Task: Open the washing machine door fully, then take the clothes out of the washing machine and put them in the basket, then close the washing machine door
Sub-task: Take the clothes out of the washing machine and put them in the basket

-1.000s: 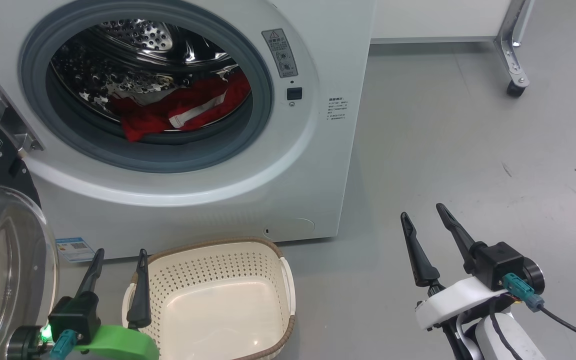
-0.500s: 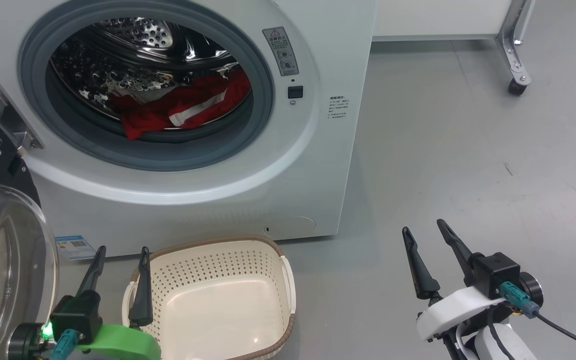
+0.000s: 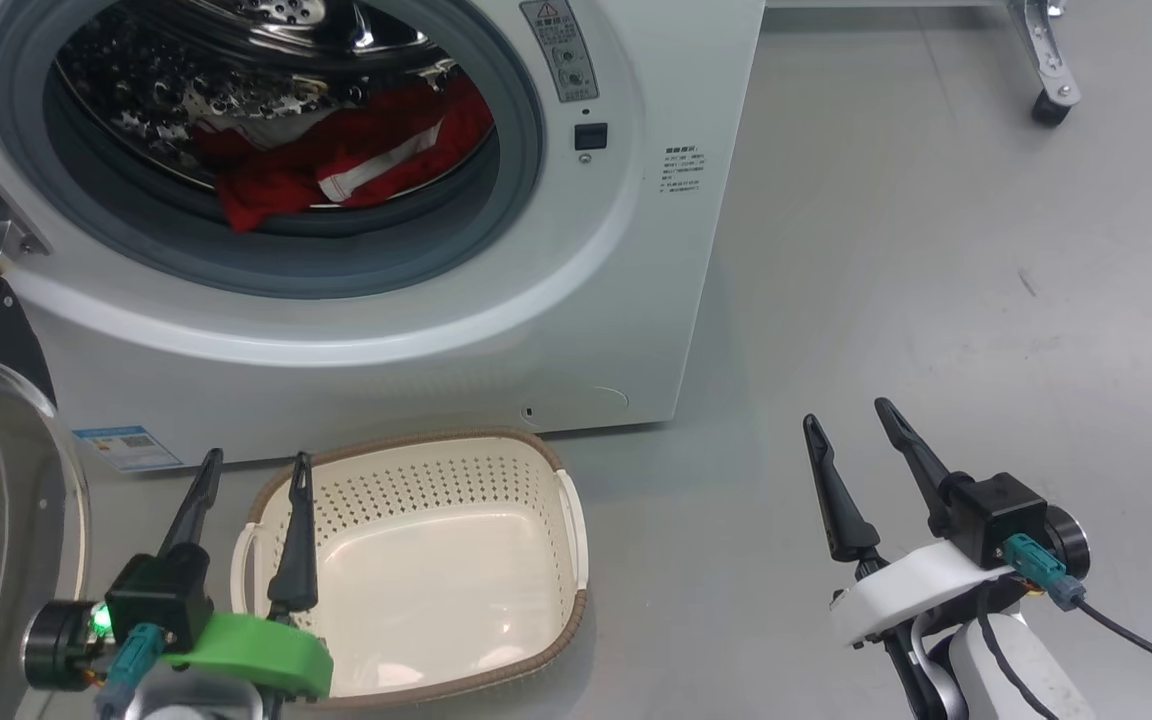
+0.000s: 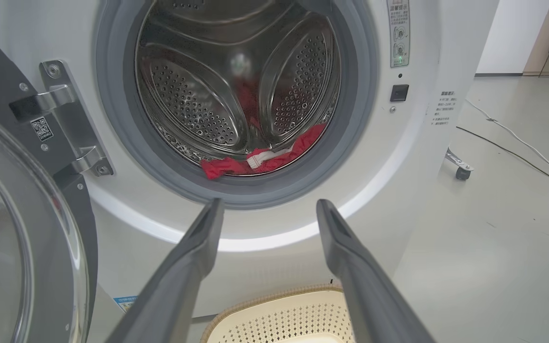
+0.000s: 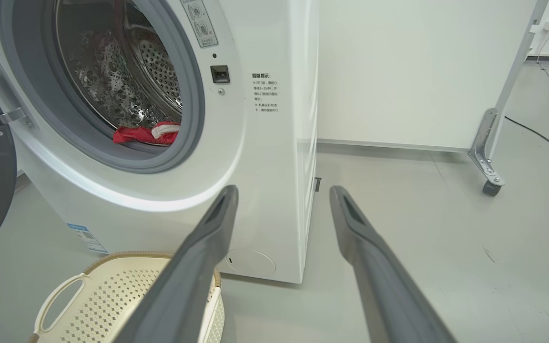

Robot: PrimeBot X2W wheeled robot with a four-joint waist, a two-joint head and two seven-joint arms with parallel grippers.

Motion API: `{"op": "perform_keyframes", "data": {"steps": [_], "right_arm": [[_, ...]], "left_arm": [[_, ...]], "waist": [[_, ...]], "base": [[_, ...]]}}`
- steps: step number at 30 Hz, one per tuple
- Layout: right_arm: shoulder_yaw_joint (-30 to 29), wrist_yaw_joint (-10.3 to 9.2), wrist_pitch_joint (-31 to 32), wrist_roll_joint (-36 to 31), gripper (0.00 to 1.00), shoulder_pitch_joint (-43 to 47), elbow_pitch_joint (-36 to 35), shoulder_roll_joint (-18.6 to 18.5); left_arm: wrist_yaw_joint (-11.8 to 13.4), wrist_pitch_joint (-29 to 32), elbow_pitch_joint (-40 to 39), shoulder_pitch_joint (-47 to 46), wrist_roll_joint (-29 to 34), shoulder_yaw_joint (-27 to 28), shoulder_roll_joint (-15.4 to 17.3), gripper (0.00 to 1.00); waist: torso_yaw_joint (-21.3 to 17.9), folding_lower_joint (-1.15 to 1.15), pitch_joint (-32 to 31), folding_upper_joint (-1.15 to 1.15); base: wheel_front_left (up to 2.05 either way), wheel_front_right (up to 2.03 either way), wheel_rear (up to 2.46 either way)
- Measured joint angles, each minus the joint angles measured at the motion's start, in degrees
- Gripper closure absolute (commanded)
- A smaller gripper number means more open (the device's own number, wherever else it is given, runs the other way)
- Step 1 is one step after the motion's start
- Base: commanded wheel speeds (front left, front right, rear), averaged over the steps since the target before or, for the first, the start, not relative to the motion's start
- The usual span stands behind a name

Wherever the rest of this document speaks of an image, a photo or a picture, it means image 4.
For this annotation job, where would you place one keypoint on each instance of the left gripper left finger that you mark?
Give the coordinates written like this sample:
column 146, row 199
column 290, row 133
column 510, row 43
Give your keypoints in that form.
column 174, row 286

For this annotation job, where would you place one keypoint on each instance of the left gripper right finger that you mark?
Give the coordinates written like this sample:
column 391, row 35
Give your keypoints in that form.
column 370, row 295

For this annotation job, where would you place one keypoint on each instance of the red and white garment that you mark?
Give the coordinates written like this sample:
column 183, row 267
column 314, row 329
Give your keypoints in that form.
column 227, row 166

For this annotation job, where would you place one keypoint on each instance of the cream plastic laundry basket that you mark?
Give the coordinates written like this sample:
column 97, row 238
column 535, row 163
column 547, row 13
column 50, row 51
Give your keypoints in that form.
column 279, row 324

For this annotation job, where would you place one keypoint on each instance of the white washing machine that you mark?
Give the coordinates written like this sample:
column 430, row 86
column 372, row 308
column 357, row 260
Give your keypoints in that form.
column 389, row 190

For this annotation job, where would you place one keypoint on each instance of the metal washing machine door hinge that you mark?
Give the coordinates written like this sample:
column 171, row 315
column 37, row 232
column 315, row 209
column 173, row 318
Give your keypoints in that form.
column 65, row 119

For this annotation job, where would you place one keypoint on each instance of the blue energy label sticker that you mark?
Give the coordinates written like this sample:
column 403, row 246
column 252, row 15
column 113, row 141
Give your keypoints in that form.
column 124, row 303

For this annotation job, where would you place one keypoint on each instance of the metal leg with caster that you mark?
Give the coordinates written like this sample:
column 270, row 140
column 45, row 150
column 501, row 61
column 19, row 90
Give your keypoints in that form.
column 460, row 166

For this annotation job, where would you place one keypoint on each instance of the printed text label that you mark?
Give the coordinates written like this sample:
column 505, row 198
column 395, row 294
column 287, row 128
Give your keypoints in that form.
column 443, row 108

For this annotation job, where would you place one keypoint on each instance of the white QR code sticker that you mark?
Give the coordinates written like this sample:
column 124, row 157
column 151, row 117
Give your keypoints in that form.
column 42, row 129

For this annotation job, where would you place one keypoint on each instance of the grey warning instruction sticker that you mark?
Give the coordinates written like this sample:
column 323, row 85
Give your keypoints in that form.
column 398, row 33

